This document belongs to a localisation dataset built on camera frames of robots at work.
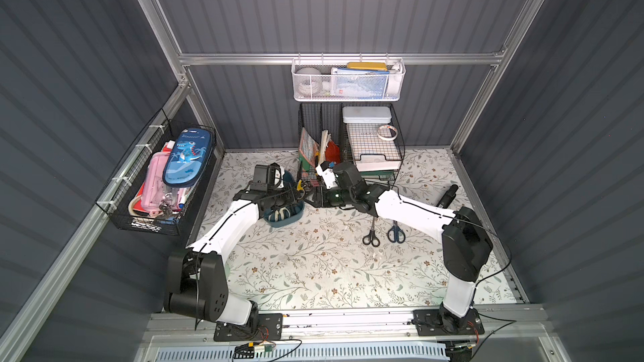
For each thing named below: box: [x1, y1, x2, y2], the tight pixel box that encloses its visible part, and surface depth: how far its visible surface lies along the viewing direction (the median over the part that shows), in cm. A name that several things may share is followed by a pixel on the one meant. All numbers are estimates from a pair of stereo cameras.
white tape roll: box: [376, 124, 399, 141], surface depth 101 cm
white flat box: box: [342, 106, 392, 125], surface depth 104 cm
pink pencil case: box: [140, 151, 172, 218], surface depth 70 cm
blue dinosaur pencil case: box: [162, 127, 214, 188], surface depth 71 cm
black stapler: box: [436, 184, 459, 209], surface depth 102 cm
